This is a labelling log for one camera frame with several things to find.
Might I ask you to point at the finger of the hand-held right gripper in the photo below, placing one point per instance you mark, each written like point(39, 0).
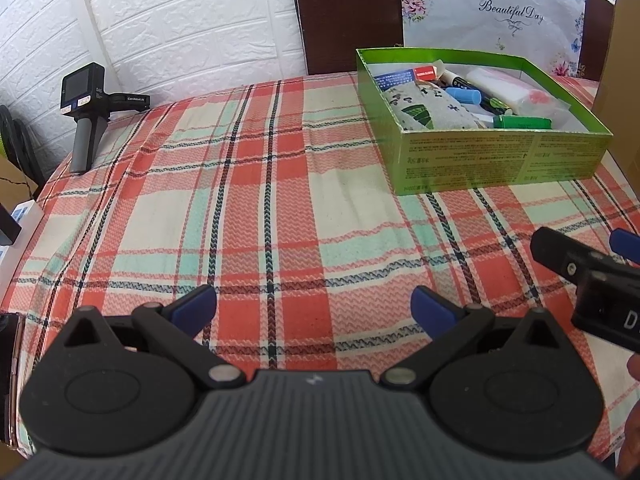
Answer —
point(627, 245)
point(562, 255)

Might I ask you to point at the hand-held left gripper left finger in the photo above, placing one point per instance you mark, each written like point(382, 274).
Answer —
point(192, 307)

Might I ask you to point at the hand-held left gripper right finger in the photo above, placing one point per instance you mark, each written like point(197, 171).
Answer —
point(432, 310)

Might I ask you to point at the green cardboard box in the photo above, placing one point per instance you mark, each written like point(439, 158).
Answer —
point(500, 160)

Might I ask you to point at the small green box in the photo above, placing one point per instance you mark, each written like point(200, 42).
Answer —
point(522, 122)

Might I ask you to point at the black green pen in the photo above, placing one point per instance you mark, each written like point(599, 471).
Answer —
point(495, 103)

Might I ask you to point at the white plastic pack pink print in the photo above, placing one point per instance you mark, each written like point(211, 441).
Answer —
point(520, 91)

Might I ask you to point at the blue cylinder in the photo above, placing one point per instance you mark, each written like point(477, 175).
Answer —
point(464, 96)

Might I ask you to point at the grey leaf print cloth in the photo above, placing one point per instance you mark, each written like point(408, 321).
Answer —
point(430, 107)

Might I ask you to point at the white marker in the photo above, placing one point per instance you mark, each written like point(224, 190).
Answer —
point(454, 79)

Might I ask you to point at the small red packet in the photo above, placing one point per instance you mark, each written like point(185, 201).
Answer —
point(426, 71)

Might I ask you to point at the blue card packet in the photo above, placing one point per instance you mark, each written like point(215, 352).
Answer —
point(395, 81)

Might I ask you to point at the person's right hand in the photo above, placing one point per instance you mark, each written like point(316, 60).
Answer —
point(632, 440)

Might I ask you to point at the plaid tablecloth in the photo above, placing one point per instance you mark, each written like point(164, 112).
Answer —
point(300, 195)

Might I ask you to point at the brown cardboard box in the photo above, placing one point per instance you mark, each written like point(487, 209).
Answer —
point(622, 75)

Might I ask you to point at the white blue small box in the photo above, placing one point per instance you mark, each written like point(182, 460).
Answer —
point(27, 217)

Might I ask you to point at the smartphone with gold edge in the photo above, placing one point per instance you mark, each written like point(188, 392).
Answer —
point(10, 380)

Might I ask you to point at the black block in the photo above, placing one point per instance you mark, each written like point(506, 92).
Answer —
point(9, 227)

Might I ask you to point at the spare hand-held gripper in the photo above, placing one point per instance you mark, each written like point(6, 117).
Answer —
point(85, 110)

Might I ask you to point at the floral cushion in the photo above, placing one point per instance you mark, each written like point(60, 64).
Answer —
point(490, 5)

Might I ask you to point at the brown wooden chair back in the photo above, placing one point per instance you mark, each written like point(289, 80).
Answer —
point(345, 15)

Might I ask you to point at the black round frame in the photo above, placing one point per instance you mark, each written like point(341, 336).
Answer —
point(17, 142)

